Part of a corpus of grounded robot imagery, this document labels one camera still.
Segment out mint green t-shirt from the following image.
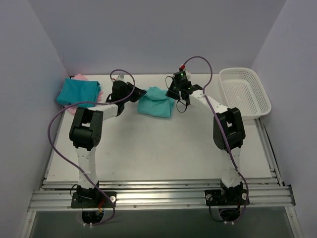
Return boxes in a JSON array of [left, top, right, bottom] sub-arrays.
[[137, 87, 175, 119]]

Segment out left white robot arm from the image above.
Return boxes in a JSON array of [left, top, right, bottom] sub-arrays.
[[69, 80, 146, 208]]

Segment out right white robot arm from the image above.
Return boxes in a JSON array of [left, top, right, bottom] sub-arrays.
[[166, 70, 246, 205]]

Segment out folded teal t-shirt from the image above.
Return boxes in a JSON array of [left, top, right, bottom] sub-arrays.
[[56, 78, 101, 108]]

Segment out folded pink t-shirt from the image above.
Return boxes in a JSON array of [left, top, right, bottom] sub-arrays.
[[64, 73, 104, 116]]

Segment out white plastic mesh basket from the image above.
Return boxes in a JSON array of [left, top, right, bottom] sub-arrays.
[[219, 67, 271, 120]]

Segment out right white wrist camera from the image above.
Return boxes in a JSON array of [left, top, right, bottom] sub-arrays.
[[179, 64, 192, 80]]

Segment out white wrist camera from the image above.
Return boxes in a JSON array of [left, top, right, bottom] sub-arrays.
[[111, 74, 125, 82], [179, 64, 192, 80]]

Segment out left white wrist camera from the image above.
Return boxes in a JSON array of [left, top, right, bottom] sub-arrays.
[[111, 74, 125, 82]]

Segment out black looped cable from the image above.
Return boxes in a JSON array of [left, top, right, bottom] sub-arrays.
[[164, 75, 191, 114]]

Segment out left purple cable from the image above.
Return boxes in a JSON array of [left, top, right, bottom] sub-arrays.
[[47, 69, 137, 226]]

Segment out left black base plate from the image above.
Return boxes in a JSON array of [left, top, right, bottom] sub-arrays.
[[70, 191, 117, 209]]

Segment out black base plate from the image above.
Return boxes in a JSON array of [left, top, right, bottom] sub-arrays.
[[204, 189, 250, 206], [70, 191, 117, 209]]

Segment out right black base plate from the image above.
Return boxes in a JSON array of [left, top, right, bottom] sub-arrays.
[[204, 189, 250, 206]]

